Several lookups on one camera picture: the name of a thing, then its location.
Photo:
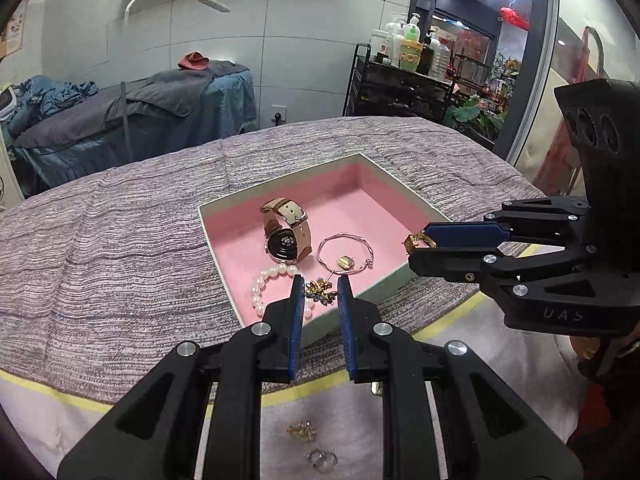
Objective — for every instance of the white wall outlet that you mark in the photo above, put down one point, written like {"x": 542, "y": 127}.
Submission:
{"x": 279, "y": 114}

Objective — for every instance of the green potted plant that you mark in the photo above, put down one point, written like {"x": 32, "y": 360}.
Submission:
{"x": 475, "y": 115}

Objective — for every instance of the massage bed with blue cover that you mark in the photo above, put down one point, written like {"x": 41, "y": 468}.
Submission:
{"x": 235, "y": 105}

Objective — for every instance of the gold filigree brooch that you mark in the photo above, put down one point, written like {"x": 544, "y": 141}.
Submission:
{"x": 301, "y": 431}

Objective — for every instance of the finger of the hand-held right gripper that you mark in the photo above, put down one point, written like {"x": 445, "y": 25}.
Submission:
{"x": 465, "y": 234}
{"x": 450, "y": 262}

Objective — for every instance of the gold brooch with dark stones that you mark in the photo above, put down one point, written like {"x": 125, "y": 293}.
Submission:
{"x": 320, "y": 292}

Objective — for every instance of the grey towel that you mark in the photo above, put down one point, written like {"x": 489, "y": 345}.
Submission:
{"x": 170, "y": 92}

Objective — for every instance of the person's right hand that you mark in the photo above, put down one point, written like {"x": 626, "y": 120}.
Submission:
{"x": 586, "y": 348}

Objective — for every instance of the group of bottles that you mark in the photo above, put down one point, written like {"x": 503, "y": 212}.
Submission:
{"x": 410, "y": 50}

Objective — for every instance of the wall poster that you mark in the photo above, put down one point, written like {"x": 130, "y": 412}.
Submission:
{"x": 12, "y": 32}

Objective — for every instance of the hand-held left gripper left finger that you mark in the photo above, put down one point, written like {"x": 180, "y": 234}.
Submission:
{"x": 296, "y": 330}

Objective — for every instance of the white cloth with yellow edge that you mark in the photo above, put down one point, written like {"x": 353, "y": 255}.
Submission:
{"x": 50, "y": 425}

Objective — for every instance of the red cloth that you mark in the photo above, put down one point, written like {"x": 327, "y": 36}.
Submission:
{"x": 194, "y": 61}

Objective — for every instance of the silver bangle with gold pendant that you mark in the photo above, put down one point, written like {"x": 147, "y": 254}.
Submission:
{"x": 345, "y": 262}

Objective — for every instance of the red hanging ornament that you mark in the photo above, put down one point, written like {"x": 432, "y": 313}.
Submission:
{"x": 515, "y": 17}

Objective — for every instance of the crumpled blue duvet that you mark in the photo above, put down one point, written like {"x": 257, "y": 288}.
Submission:
{"x": 50, "y": 100}

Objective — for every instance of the person's right forearm red sleeve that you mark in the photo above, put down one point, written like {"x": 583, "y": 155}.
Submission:
{"x": 602, "y": 410}

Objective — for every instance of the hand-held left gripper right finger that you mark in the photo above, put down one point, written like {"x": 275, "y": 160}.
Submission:
{"x": 350, "y": 330}

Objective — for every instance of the black trolley cart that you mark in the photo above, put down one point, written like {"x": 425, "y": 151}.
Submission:
{"x": 395, "y": 90}

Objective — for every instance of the mint green box pink lining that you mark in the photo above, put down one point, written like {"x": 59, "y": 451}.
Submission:
{"x": 380, "y": 210}

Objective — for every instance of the grey striped blanket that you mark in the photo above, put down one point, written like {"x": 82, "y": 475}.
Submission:
{"x": 125, "y": 260}

